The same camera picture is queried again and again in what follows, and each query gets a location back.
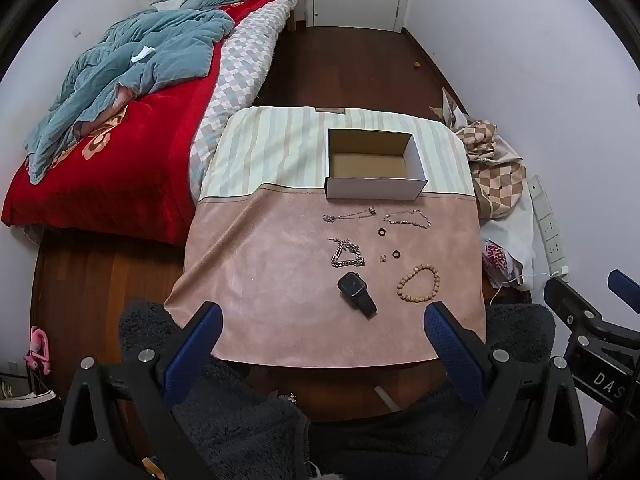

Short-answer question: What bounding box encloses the chunky silver chain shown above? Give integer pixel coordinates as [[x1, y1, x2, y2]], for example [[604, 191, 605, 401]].
[[329, 238, 367, 269]]

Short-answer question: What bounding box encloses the blue quilt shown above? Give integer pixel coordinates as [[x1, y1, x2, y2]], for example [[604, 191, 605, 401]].
[[25, 0, 301, 184]]

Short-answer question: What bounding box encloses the person's right forearm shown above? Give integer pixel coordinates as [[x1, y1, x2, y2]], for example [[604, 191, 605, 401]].
[[587, 405, 636, 480]]

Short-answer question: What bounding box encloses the silver chain bracelet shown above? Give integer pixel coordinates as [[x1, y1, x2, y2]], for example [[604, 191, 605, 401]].
[[383, 210, 432, 231]]

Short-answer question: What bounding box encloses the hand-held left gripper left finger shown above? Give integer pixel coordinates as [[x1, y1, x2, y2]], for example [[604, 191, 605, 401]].
[[57, 301, 224, 480]]

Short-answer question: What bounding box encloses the black smart watch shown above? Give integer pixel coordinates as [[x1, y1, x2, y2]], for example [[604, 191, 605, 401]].
[[337, 271, 378, 319]]

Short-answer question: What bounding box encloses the wooden bead bracelet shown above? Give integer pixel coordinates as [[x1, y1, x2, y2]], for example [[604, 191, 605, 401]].
[[397, 265, 441, 304]]

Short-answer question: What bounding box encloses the white cardboard box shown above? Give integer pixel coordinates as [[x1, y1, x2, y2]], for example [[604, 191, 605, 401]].
[[325, 128, 429, 200]]

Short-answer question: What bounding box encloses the dark sneaker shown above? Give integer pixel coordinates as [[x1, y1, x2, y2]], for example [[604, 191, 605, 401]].
[[0, 380, 58, 411]]

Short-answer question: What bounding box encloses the white cloth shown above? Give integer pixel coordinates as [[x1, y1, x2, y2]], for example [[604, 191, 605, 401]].
[[480, 200, 537, 291]]

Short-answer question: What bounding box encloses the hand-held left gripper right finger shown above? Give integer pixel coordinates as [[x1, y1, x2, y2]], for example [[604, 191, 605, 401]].
[[423, 301, 588, 480]]

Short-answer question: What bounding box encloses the thin silver necklace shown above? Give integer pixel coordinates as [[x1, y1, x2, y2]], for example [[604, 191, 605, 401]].
[[322, 206, 378, 224]]

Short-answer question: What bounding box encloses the pink plastic hanger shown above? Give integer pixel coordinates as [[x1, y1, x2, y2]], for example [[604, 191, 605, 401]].
[[25, 326, 52, 375]]

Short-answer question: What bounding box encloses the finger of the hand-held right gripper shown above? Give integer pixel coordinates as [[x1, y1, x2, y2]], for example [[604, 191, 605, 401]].
[[544, 277, 640, 356], [607, 269, 640, 311]]

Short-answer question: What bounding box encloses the wooden bed frame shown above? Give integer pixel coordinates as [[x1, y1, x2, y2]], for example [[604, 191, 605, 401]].
[[287, 0, 308, 32]]

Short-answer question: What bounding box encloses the pink and striped tablecloth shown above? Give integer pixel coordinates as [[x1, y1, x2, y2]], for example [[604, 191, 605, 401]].
[[164, 106, 487, 368]]

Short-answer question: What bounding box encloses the red printed plastic bag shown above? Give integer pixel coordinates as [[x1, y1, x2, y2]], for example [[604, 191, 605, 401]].
[[482, 239, 523, 288]]

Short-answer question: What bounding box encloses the red floral blanket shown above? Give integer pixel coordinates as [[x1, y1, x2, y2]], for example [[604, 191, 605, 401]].
[[1, 2, 271, 246]]

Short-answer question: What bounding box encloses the checkered bed sheet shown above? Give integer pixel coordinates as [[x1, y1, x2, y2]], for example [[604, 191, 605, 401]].
[[188, 0, 301, 206]]

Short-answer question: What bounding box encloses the brown checkered cloth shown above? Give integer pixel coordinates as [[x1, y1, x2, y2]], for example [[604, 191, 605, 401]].
[[452, 120, 528, 221]]

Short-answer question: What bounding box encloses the white power strip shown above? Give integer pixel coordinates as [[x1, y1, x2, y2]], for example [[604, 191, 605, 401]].
[[527, 175, 571, 281]]

